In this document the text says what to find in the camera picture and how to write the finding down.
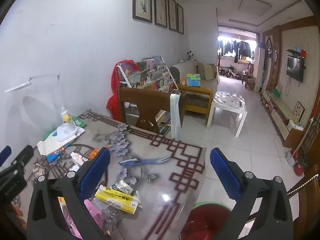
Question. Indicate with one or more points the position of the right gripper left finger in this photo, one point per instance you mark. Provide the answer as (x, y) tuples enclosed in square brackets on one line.
[(45, 217)]

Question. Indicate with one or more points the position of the white cloth strip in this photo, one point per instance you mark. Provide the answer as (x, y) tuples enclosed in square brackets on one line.
[(175, 116)]

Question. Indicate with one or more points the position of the brown tissue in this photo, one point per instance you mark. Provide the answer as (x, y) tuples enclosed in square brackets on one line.
[(38, 171)]

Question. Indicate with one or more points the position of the wall television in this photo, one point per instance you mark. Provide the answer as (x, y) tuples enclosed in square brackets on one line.
[(295, 68)]

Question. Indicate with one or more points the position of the wooden bench sofa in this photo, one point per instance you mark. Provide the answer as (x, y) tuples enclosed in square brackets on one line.
[(199, 98)]

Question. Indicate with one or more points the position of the white side table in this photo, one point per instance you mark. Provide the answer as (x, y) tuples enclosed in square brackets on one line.
[(231, 103)]

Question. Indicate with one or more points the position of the red bucket green rim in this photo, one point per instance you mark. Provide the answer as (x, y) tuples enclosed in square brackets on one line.
[(205, 221)]

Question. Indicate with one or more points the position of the white desk lamp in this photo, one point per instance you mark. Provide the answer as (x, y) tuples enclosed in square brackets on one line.
[(34, 108)]

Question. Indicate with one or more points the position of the white book rack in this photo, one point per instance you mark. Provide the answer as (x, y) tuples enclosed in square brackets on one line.
[(154, 75)]

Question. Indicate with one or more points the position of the newspaper wad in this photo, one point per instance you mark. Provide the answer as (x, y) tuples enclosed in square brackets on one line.
[(123, 187)]

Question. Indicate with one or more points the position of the colourful toy box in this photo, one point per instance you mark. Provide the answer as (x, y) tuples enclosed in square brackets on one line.
[(193, 80)]

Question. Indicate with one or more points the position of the clear plastic bottle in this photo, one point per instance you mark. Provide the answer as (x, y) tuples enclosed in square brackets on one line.
[(113, 216)]

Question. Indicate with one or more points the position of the low tv cabinet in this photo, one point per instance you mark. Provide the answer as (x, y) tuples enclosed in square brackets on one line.
[(283, 120)]

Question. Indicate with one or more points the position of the balance bike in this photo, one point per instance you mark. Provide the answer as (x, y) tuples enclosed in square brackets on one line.
[(232, 72)]

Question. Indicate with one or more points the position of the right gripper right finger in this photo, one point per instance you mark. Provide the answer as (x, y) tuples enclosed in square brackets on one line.
[(274, 217)]

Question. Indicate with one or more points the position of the green small box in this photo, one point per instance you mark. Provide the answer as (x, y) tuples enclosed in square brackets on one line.
[(78, 122)]

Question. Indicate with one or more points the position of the yellow white box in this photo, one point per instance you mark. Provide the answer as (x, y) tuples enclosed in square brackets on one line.
[(117, 199)]

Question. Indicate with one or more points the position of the red garment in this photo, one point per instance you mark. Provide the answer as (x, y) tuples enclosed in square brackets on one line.
[(112, 103)]

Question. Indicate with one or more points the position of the dark wooden chair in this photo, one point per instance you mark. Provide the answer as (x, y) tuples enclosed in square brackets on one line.
[(149, 104)]

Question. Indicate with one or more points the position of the pink plastic bag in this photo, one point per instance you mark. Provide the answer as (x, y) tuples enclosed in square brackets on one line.
[(94, 212)]

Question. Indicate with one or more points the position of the orange snack bag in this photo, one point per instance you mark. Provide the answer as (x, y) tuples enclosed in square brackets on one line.
[(95, 152)]

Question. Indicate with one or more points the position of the framed geometric picture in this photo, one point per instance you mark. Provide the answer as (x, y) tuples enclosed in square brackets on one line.
[(298, 111)]

